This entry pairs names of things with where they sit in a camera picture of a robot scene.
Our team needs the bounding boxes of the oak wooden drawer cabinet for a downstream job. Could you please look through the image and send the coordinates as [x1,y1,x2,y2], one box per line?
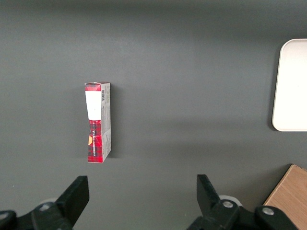
[262,163,307,230]

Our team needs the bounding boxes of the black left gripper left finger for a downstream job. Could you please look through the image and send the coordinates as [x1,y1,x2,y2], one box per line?
[31,175,90,230]

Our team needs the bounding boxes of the red plaid cardboard box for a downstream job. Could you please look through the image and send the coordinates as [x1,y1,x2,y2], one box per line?
[83,81,112,164]

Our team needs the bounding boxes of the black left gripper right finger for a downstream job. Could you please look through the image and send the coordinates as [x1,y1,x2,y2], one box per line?
[186,174,243,230]

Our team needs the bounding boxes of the beige rectangular tray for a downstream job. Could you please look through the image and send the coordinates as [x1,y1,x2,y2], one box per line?
[272,38,307,132]

